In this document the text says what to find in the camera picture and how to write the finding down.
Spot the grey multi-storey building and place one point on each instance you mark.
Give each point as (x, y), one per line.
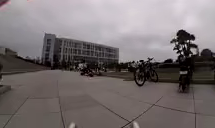
(78, 50)

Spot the bicycle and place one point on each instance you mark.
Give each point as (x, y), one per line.
(140, 76)

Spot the grey paved plaza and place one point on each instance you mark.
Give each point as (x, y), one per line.
(95, 100)

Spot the grass strip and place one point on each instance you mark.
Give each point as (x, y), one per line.
(168, 74)

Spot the robot's own part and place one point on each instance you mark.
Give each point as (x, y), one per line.
(135, 125)
(72, 125)

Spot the dark scooter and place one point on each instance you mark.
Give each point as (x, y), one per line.
(185, 75)

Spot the tall tree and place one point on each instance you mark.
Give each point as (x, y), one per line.
(183, 41)

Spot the grassy slope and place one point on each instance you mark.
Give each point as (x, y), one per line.
(18, 63)

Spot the row of trees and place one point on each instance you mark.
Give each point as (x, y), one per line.
(206, 53)

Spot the grey stone kerb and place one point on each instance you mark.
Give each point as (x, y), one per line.
(1, 90)

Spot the red canopy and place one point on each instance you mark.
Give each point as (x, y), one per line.
(0, 2)

